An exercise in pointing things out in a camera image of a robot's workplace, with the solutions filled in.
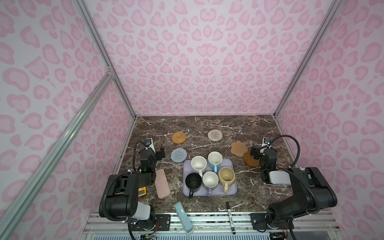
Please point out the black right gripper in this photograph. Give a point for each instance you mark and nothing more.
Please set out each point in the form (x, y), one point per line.
(256, 153)

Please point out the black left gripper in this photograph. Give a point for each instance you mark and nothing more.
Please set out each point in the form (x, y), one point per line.
(157, 154)

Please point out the round brown cork coaster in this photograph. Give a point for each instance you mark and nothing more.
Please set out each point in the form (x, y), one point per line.
(250, 161)

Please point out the flower shaped cork coaster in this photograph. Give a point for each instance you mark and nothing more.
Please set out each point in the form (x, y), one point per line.
(239, 149)

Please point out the blue woven round coaster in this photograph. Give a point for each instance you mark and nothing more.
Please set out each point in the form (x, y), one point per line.
(179, 155)

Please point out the white speckled mug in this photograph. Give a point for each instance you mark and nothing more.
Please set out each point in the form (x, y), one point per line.
(199, 165)

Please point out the light blue mug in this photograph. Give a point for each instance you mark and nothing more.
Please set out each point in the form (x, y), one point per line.
(214, 161)

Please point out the white multicolour stitched coaster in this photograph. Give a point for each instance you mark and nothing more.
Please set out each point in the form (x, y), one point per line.
(215, 135)

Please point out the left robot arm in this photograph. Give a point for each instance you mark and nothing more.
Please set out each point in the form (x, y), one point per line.
(120, 200)

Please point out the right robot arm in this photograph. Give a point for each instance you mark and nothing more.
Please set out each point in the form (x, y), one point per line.
(311, 191)

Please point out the orange woven rattan coaster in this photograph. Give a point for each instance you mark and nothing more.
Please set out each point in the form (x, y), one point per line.
(178, 137)

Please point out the pink pencil case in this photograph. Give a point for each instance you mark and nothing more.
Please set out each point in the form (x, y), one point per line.
(161, 184)

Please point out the yellow beige mug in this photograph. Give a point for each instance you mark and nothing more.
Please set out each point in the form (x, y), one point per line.
(227, 178)

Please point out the yellow calculator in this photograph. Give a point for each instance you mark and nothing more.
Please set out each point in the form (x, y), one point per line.
(142, 191)

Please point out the black mug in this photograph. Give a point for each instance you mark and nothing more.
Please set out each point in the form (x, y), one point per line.
(193, 183)

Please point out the lavender mug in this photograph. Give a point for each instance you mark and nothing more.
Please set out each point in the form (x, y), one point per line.
(210, 181)

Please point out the lavender plastic tray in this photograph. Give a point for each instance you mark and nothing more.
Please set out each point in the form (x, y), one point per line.
(203, 190)

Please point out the black marker pen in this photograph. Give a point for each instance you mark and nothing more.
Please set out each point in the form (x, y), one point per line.
(230, 218)

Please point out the light blue whiteboard eraser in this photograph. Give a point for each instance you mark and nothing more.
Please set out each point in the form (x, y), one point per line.
(189, 228)

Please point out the left diagonal aluminium strut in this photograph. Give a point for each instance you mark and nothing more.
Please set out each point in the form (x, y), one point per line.
(20, 205)

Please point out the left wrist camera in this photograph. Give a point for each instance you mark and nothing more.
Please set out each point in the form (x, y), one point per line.
(149, 144)

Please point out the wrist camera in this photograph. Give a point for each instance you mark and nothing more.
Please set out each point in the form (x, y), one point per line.
(149, 144)
(266, 142)

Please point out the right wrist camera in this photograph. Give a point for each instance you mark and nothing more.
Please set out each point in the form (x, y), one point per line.
(266, 142)

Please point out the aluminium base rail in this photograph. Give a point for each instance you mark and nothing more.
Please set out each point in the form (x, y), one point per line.
(217, 226)

